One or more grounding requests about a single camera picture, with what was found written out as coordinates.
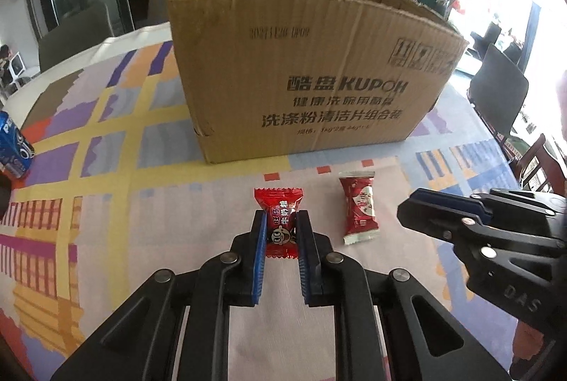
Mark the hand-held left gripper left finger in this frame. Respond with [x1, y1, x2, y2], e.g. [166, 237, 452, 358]
[51, 210, 269, 381]

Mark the grey upholstered chair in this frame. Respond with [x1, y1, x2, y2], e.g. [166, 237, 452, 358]
[39, 2, 109, 72]
[148, 0, 178, 28]

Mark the blue cookie box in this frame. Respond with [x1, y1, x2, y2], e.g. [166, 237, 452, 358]
[0, 111, 35, 178]

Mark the colourful printed tablecloth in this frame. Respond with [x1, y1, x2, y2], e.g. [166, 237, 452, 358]
[0, 22, 545, 381]

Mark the red and white snack packet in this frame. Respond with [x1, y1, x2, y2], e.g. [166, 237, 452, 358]
[338, 170, 382, 246]

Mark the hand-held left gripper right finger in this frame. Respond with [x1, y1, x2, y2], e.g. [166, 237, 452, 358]
[296, 210, 510, 381]

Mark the brown cardboard box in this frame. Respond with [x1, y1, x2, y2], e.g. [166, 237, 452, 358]
[167, 0, 469, 165]

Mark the wooden chair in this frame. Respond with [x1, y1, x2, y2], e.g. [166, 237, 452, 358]
[514, 133, 563, 193]

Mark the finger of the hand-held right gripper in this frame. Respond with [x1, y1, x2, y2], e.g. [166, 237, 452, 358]
[397, 199, 567, 264]
[408, 187, 567, 219]

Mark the person's right forearm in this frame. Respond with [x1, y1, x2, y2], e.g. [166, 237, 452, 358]
[509, 317, 550, 381]

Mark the dark grey chair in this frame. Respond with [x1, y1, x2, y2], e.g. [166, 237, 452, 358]
[467, 45, 530, 138]

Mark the red milk candy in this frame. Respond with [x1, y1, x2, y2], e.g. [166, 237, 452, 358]
[253, 186, 306, 260]

